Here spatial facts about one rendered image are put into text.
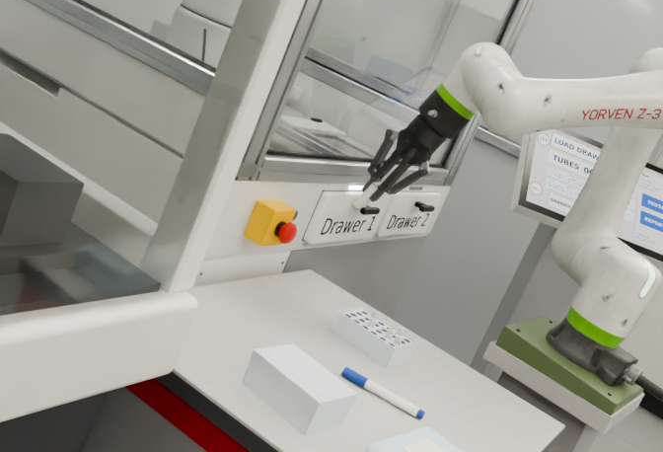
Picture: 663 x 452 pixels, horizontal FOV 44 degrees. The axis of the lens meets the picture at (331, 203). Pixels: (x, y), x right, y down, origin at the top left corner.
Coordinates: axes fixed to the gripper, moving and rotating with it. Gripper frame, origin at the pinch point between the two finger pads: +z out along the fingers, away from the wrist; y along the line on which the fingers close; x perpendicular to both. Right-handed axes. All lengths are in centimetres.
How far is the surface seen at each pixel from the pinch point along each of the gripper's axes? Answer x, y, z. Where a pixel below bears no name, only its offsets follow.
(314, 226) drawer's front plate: -11.4, 0.0, 8.7
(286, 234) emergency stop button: -31.5, 4.7, 4.7
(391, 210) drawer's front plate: 21.2, -0.7, 5.6
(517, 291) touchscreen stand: 96, 24, 18
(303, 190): -18.8, -3.7, 2.4
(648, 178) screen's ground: 111, 23, -32
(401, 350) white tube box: -26.8, 32.2, 4.0
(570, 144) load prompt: 95, 3, -25
